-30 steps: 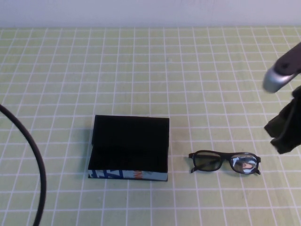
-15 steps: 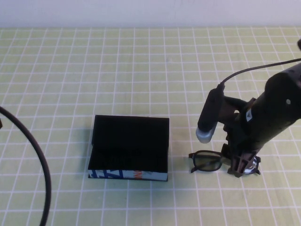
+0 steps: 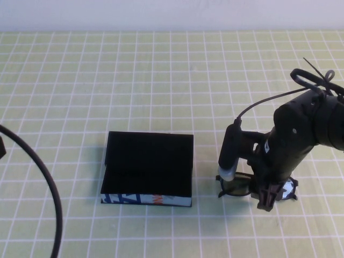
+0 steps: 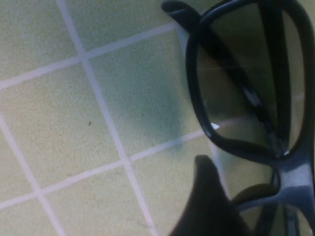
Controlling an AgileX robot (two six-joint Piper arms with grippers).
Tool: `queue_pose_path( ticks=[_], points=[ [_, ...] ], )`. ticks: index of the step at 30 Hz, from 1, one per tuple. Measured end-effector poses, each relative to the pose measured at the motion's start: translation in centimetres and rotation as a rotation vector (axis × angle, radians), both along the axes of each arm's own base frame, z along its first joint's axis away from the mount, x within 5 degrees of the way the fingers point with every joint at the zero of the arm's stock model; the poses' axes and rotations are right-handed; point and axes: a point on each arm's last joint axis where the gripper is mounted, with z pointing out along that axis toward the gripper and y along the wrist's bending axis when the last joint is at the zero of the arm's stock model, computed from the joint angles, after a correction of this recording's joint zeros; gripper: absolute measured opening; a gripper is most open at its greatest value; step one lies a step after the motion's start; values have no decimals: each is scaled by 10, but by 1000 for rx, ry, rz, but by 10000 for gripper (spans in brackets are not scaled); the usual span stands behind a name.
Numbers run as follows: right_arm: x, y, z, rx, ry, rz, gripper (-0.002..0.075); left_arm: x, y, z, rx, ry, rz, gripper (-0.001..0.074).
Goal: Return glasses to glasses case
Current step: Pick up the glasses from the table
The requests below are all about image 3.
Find black zip tie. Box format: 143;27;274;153
303;57;325;81

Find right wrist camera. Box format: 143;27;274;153
218;124;259;184

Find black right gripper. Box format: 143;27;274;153
247;131;315;212

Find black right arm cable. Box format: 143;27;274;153
236;68;344;127

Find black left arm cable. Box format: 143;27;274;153
0;124;64;258

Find black framed glasses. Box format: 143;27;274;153
214;173;300;201

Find black strap loop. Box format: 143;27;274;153
322;69;336;87

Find black printed glasses case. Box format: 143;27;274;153
101;131;195;209

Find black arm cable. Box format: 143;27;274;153
0;124;64;258
236;68;344;127

